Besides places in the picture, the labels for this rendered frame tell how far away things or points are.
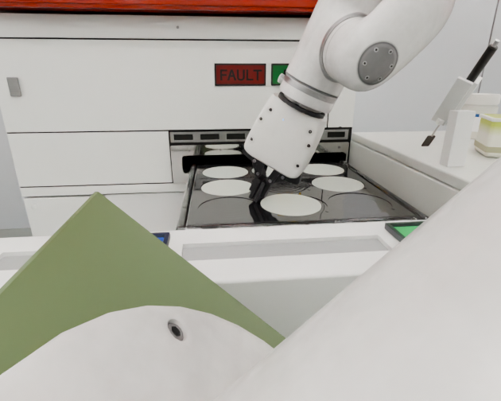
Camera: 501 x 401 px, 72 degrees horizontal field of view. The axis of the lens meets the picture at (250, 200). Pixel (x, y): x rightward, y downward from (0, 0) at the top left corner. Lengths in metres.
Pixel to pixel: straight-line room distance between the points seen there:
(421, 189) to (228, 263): 0.43
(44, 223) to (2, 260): 0.66
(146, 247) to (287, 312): 0.15
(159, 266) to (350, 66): 0.32
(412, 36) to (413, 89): 2.25
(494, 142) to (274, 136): 0.39
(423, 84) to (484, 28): 0.50
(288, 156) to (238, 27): 0.41
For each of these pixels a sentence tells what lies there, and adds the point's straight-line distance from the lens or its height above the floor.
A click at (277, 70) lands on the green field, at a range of 0.85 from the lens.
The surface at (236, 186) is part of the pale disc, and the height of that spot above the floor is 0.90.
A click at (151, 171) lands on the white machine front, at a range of 0.88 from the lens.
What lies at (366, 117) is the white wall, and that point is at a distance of 2.56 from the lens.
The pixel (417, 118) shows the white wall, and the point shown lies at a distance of 2.74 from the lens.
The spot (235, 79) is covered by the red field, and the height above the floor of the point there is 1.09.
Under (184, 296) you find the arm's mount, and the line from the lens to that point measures 0.16.
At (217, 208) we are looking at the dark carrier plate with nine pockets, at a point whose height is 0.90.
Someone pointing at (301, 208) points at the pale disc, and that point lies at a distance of 0.56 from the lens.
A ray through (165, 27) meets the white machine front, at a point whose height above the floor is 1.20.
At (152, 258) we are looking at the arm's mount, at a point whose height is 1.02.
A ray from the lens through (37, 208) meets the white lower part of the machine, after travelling 1.00.
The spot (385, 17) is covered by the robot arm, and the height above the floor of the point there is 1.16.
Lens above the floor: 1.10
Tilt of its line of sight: 20 degrees down
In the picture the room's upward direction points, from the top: straight up
